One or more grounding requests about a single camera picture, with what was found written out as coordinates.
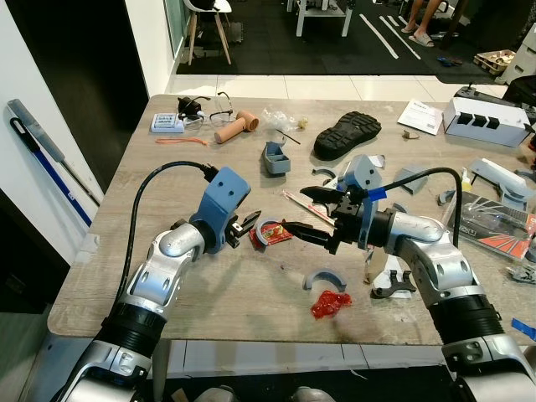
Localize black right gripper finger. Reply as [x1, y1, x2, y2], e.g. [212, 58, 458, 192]
[280, 219, 341, 255]
[299, 185, 344, 207]

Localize red snack packet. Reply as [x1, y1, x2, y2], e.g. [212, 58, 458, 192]
[249, 219, 295, 251]

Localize grey plastic arc piece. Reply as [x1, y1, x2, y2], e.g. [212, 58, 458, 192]
[302, 269, 348, 293]

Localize small grey plastic box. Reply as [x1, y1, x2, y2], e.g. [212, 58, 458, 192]
[261, 140, 293, 178]

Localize black rubber shoe sole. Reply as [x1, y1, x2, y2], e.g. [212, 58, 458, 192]
[313, 111, 384, 162]

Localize crumpled red wrapper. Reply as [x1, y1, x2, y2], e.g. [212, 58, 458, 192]
[309, 290, 353, 320]

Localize black plastic clamp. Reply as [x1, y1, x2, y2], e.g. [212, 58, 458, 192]
[370, 266, 418, 302]

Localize clear plastic bag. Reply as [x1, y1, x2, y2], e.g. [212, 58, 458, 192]
[260, 106, 300, 135]

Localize tan cylinder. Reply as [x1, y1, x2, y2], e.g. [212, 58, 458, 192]
[214, 109, 260, 145]

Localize orange strip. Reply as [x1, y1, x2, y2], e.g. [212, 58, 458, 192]
[155, 135, 209, 148]

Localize clear safety glasses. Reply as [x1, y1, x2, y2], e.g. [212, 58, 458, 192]
[199, 90, 237, 128]

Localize small glue bottle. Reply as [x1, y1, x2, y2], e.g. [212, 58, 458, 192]
[458, 167, 472, 198]

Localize blue and white box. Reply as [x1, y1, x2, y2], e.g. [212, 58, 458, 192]
[150, 112, 188, 136]

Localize white booklet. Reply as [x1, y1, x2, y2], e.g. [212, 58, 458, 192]
[396, 100, 446, 137]

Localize black and red package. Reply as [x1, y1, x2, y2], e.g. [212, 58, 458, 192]
[451, 192, 536, 262]

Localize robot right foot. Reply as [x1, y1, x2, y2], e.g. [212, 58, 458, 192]
[288, 385, 337, 402]

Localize grey robot shell part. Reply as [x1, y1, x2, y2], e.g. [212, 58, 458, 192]
[464, 158, 534, 212]

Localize white box with black slots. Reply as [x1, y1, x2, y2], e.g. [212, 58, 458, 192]
[443, 85, 534, 149]

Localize white stand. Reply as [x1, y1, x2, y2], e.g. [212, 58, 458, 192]
[292, 0, 353, 39]

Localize person's legs in sandals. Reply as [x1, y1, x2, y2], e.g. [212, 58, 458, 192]
[400, 0, 446, 49]

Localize blue tape strip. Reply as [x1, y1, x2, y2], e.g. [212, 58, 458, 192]
[510, 317, 536, 341]

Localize grey and blue pole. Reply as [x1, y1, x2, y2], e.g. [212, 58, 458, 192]
[6, 98, 106, 229]

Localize white chair with wooden legs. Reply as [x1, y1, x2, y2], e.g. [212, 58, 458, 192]
[179, 0, 236, 67]

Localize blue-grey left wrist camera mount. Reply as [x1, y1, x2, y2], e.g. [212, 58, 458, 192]
[194, 165, 252, 253]

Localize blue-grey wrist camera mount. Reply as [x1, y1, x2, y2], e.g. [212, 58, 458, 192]
[194, 165, 252, 253]
[341, 154, 389, 250]

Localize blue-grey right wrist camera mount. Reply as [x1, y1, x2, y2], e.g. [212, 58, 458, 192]
[341, 154, 389, 250]

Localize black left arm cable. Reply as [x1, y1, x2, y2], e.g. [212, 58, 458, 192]
[122, 160, 222, 304]

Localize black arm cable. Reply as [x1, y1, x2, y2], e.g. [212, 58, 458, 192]
[381, 167, 464, 248]
[122, 160, 222, 304]

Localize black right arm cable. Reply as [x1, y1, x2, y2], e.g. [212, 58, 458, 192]
[381, 167, 464, 248]

